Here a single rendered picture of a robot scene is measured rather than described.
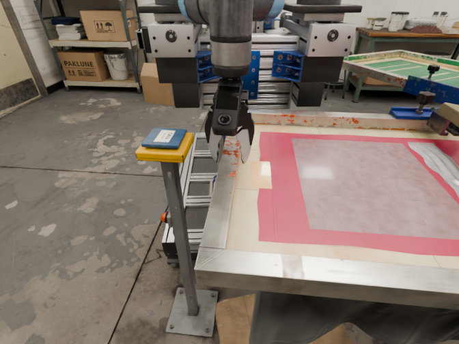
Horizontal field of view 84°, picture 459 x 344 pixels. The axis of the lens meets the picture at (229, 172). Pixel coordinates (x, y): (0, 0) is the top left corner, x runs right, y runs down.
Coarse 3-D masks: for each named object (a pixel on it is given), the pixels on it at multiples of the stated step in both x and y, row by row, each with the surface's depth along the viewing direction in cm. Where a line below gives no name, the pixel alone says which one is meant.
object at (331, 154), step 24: (264, 144) 69; (288, 144) 69; (312, 144) 69; (336, 144) 69; (360, 144) 69; (384, 144) 69; (456, 144) 69; (288, 168) 60; (312, 168) 60; (336, 168) 60; (360, 168) 60; (384, 168) 60; (408, 168) 60
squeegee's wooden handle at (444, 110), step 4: (444, 104) 65; (448, 104) 64; (452, 104) 65; (456, 104) 65; (440, 108) 66; (444, 108) 65; (448, 108) 64; (452, 108) 63; (456, 108) 63; (440, 112) 66; (444, 112) 65; (448, 112) 63; (452, 112) 62; (456, 112) 61; (444, 116) 65; (448, 116) 63; (452, 116) 62; (456, 116) 61; (452, 120) 62; (456, 120) 61; (456, 124) 61
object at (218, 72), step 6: (216, 72) 47; (222, 72) 46; (228, 72) 46; (234, 72) 46; (240, 72) 46; (246, 72) 47; (228, 78) 49; (234, 78) 49; (240, 78) 53; (246, 90) 56; (246, 96) 52; (240, 102) 50; (246, 102) 52; (210, 108) 51; (240, 108) 50; (246, 108) 50; (240, 114) 51; (246, 114) 51; (240, 120) 52; (246, 120) 51
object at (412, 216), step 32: (288, 192) 53; (320, 192) 53; (352, 192) 53; (384, 192) 53; (416, 192) 53; (448, 192) 53; (288, 224) 46; (320, 224) 46; (352, 224) 46; (384, 224) 46; (416, 224) 46; (448, 224) 46
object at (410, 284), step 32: (384, 128) 77; (416, 128) 76; (224, 160) 56; (224, 192) 47; (224, 224) 41; (224, 256) 36; (256, 256) 36; (288, 256) 36; (256, 288) 35; (288, 288) 35; (320, 288) 34; (352, 288) 33; (384, 288) 32; (416, 288) 32; (448, 288) 32
